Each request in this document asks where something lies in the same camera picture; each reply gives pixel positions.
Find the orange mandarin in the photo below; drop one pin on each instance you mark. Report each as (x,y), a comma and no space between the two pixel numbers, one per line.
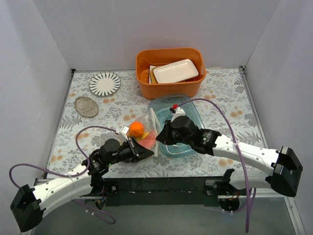
(136,129)

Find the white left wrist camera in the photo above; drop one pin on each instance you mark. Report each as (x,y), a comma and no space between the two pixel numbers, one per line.
(123,134)

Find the blue striped white plate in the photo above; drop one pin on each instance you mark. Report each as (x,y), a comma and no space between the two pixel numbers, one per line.
(105,83)

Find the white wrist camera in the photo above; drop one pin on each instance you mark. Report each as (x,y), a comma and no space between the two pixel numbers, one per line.
(176,112)
(123,134)

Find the clear blue glass tray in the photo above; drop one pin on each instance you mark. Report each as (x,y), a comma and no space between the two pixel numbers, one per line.
(161,107)

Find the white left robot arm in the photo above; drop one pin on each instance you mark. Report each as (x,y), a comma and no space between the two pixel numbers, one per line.
(31,205)

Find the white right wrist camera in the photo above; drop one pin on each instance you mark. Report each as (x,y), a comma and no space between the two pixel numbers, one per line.
(176,112)

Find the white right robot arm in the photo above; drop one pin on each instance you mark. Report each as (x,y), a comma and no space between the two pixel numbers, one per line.
(279,170)

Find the orange plastic basin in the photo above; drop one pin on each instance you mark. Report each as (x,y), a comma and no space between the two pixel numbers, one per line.
(148,59)

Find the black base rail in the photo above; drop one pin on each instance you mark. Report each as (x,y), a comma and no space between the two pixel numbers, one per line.
(207,191)

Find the clear zip top bag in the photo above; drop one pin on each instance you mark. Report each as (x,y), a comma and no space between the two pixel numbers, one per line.
(150,122)

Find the brown speckled plate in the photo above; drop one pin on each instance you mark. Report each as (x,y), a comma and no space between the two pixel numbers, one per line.
(86,107)

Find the yellow pear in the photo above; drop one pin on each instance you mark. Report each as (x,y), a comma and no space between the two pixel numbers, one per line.
(145,135)

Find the white rectangular tray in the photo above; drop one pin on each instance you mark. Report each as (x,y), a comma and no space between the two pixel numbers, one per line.
(175,72)

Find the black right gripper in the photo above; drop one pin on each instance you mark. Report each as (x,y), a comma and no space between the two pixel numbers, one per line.
(168,133)

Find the watermelon slice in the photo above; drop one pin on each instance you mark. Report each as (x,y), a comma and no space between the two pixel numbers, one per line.
(149,141)

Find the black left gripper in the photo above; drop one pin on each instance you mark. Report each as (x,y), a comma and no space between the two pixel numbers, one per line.
(134,150)

